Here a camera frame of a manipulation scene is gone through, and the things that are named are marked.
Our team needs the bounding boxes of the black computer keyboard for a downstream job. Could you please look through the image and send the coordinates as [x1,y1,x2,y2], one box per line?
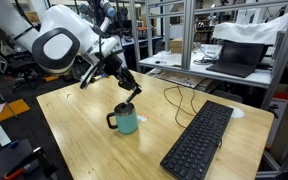
[159,99,235,180]

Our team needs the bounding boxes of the black open laptop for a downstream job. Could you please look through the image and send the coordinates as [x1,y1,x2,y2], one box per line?
[206,40,266,79]

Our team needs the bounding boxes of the aluminium extrusion shelf frame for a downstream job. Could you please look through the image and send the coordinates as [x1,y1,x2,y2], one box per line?
[128,0,288,111]

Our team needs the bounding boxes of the flat cardboard sheets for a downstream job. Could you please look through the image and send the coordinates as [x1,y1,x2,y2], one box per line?
[149,67,216,90]

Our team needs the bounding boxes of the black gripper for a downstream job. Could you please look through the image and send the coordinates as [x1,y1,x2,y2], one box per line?
[101,54,144,97]

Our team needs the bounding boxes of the white crumpled cloth cover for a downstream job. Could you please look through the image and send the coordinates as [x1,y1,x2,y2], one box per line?
[212,12,288,46]

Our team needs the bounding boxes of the yellow floor mat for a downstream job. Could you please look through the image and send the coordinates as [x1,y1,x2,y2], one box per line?
[0,98,31,129]

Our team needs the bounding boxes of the white round table grommet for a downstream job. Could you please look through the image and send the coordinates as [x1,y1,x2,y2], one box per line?
[228,105,246,120]

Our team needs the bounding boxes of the teal steel mug black handle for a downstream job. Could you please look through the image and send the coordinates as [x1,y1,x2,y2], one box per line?
[106,101,139,136]

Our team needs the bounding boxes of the black white Expo marker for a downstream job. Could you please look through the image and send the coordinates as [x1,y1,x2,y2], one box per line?
[124,89,140,106]

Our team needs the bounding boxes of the brown cardboard box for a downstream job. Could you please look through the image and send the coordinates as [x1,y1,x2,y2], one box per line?
[169,37,198,55]

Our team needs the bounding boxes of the black robot wrist cable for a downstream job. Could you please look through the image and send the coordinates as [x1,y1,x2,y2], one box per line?
[92,23,127,79]

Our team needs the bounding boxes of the thin black keyboard cable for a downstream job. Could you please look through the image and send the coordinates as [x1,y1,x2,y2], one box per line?
[163,84,198,130]

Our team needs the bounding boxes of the black office chair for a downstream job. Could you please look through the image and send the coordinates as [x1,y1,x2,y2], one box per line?
[3,54,41,93]

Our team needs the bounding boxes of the orange handled black clamp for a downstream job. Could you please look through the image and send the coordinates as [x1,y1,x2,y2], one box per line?
[3,146,59,180]

